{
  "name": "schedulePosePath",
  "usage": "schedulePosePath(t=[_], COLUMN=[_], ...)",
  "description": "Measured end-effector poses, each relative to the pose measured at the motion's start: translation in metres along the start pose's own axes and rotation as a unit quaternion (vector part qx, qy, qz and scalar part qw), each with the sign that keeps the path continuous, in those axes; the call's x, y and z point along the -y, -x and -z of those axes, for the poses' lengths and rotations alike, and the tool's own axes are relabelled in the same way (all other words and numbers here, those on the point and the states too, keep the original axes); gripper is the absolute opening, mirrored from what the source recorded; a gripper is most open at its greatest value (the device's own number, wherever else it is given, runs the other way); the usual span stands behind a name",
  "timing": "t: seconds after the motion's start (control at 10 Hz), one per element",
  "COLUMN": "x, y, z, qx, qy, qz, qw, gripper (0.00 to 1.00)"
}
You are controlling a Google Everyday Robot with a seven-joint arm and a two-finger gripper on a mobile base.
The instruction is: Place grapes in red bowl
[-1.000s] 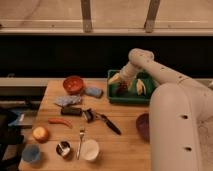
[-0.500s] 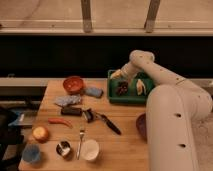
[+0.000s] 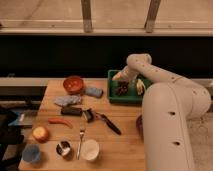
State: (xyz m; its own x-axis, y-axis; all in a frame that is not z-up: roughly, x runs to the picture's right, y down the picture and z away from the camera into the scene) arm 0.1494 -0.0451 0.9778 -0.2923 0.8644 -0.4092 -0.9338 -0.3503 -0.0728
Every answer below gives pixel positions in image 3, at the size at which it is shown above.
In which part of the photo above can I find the dark red grape bunch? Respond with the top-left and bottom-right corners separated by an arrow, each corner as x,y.
116,82 -> 129,96

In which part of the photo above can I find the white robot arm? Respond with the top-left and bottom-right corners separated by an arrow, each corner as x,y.
114,54 -> 211,171

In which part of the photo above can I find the purple bowl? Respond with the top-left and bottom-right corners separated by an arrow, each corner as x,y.
136,115 -> 143,137

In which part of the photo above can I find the red bowl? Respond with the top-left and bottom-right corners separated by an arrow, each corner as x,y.
63,76 -> 84,94

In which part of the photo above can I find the yellow banana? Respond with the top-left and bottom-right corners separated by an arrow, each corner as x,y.
136,79 -> 146,95

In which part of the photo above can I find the green plastic tray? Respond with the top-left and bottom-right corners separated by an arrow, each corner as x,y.
107,70 -> 152,104

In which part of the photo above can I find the blue sponge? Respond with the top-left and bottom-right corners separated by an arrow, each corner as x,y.
85,87 -> 103,98

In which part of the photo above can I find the crumpled light blue cloth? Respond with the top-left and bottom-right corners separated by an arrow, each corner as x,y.
54,95 -> 82,107

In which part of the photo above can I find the silver fork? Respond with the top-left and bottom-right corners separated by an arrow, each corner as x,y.
76,129 -> 85,160

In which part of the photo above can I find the white cup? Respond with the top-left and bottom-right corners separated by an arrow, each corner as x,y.
81,139 -> 100,162

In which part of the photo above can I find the small metal cup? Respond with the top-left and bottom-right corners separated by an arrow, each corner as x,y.
56,141 -> 71,157

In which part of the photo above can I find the red yellow apple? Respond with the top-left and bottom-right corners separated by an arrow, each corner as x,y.
32,126 -> 49,142

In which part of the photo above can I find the blue plastic cup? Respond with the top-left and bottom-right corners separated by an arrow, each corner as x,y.
22,144 -> 41,164

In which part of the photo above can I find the black chair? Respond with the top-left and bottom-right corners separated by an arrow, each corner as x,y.
0,105 -> 24,171

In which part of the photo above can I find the right metal window post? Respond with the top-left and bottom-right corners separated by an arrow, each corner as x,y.
144,0 -> 161,33

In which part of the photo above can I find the metal window post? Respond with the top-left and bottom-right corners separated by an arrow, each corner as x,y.
144,0 -> 161,33
81,0 -> 92,33

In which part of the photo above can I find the left metal window post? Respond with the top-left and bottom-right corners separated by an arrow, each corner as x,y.
81,0 -> 92,33

